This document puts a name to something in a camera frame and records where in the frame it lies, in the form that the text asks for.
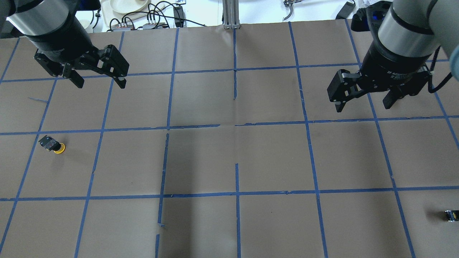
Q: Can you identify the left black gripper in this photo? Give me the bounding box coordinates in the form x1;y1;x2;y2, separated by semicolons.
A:
34;45;129;89

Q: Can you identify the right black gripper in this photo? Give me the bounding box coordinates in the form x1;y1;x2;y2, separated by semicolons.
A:
327;59;432;113

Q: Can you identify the yellow push button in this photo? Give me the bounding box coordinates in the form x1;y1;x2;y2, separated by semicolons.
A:
38;134;66;154

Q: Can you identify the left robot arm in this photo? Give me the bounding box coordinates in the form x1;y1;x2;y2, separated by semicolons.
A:
1;0;129;89

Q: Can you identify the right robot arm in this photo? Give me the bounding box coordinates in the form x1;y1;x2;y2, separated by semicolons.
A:
327;0;458;113

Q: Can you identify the white plate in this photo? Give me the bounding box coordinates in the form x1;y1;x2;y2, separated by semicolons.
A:
109;0;149;14

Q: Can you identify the black power adapter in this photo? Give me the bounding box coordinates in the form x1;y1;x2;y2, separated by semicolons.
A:
335;0;356;20

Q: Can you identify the power strip with cables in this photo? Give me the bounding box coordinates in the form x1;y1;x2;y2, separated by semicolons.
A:
101;0;206;32

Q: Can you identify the aluminium frame post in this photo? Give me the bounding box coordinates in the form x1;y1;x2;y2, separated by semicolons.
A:
222;0;241;29

